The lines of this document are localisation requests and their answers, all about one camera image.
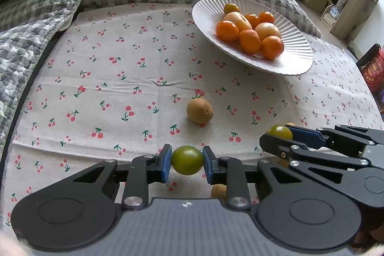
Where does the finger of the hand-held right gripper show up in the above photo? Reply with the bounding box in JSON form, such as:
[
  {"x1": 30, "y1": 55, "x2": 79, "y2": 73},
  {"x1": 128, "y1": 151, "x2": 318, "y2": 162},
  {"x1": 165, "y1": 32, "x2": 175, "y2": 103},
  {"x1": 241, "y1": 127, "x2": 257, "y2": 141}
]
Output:
[
  {"x1": 259, "y1": 132, "x2": 370, "y2": 185},
  {"x1": 289, "y1": 124, "x2": 384, "y2": 150}
]

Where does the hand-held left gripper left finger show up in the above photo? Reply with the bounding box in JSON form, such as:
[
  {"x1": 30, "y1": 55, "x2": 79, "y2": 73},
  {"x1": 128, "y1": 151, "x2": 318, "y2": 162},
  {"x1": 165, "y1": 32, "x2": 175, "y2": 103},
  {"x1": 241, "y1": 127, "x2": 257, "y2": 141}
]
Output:
[{"x1": 67, "y1": 144, "x2": 173, "y2": 210}]

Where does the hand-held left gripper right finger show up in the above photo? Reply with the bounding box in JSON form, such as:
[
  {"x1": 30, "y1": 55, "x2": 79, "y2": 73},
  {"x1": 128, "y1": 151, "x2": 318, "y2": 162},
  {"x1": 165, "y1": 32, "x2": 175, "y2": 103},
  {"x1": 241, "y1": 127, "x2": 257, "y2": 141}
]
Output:
[{"x1": 202, "y1": 146, "x2": 300, "y2": 210}]

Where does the green unripe tangerine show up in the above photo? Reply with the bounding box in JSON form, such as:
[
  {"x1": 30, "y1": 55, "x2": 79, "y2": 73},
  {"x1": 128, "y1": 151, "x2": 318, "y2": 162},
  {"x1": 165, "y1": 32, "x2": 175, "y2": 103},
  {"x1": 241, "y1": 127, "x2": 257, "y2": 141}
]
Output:
[
  {"x1": 266, "y1": 124, "x2": 294, "y2": 141},
  {"x1": 171, "y1": 146, "x2": 204, "y2": 176}
]

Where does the orange tangerine with stem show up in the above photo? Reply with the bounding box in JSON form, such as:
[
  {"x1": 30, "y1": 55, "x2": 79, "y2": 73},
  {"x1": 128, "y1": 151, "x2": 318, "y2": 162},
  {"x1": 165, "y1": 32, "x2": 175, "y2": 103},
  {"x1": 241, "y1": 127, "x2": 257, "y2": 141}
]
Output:
[{"x1": 239, "y1": 30, "x2": 262, "y2": 55}]

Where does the white ribbed plate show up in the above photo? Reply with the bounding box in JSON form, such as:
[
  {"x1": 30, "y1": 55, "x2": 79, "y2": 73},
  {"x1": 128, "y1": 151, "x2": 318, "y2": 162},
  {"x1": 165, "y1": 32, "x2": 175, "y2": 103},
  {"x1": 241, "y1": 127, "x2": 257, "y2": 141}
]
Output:
[{"x1": 192, "y1": 0, "x2": 314, "y2": 76}]

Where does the brown kiwi fruit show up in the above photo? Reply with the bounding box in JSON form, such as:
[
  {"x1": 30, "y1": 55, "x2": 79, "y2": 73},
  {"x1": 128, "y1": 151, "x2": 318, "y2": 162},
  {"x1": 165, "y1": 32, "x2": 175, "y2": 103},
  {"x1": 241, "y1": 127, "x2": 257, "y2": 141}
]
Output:
[{"x1": 186, "y1": 98, "x2": 214, "y2": 125}]

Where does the cherry print cloth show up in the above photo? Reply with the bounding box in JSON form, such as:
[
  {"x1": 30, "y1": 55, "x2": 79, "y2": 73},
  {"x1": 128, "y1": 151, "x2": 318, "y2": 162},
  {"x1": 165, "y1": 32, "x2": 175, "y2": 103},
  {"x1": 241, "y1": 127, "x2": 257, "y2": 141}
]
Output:
[{"x1": 0, "y1": 2, "x2": 384, "y2": 231}]

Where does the red printed bag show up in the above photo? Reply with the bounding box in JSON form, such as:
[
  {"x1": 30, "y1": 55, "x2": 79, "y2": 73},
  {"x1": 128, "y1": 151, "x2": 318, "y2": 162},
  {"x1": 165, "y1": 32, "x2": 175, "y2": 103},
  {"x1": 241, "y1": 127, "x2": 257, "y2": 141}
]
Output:
[{"x1": 360, "y1": 46, "x2": 384, "y2": 95}]

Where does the yellow round fruit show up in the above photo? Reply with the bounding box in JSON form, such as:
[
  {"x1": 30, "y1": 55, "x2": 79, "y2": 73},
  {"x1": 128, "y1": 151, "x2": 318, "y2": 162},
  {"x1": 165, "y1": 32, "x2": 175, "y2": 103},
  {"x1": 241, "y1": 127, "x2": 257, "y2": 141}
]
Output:
[
  {"x1": 254, "y1": 22, "x2": 282, "y2": 42},
  {"x1": 223, "y1": 12, "x2": 253, "y2": 33}
]

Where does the greenish orange small tangerine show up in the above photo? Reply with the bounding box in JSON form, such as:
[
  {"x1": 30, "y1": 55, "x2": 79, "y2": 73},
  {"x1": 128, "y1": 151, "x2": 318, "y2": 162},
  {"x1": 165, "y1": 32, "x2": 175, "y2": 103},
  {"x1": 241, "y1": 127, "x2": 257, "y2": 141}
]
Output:
[{"x1": 223, "y1": 3, "x2": 241, "y2": 16}]

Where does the black chair frame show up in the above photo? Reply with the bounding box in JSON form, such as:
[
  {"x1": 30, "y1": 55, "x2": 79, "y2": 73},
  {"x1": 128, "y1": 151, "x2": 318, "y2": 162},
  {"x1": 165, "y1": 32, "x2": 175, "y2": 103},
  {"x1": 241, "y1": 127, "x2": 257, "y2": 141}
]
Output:
[{"x1": 355, "y1": 43, "x2": 382, "y2": 68}]

